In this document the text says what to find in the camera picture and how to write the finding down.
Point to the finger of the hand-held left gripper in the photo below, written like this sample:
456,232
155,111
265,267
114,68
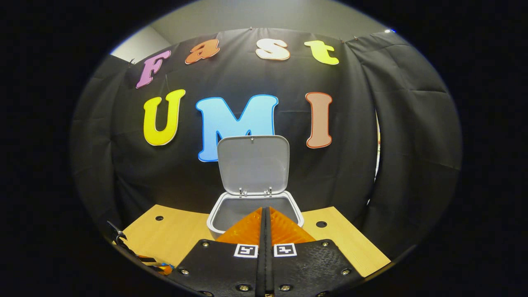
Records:
150,261

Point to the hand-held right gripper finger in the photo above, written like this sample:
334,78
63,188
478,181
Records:
269,272
262,272

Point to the white desktop garbage bin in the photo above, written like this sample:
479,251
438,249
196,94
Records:
251,165

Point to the wooden desktop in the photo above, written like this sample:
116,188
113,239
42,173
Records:
177,231

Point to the black backdrop cloth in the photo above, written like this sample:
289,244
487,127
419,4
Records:
123,173

